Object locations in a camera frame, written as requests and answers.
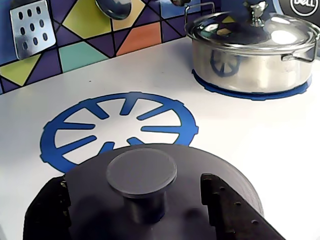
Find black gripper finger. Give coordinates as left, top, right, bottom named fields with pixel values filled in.
left=201, top=174, right=286, bottom=240
left=22, top=176, right=73, bottom=240

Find colourful tile backsplash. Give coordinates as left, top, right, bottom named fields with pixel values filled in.
left=0, top=0, right=281, bottom=95

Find steel ladle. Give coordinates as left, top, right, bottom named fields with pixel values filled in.
left=94, top=0, right=133, bottom=20

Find stainless steel pot lid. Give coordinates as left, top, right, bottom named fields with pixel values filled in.
left=186, top=0, right=320, bottom=55

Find steel slotted spatula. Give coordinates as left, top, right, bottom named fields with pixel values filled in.
left=9, top=0, right=57, bottom=60

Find black Dell monitor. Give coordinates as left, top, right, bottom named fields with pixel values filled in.
left=277, top=0, right=320, bottom=26

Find blue burner decal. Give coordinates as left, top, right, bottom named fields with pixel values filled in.
left=191, top=68, right=313, bottom=101
left=39, top=91, right=200, bottom=173

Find gray round pot lid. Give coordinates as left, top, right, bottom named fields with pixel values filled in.
left=62, top=144, right=265, bottom=240

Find blue toy play kitchen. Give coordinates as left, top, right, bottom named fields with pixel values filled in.
left=0, top=0, right=320, bottom=240

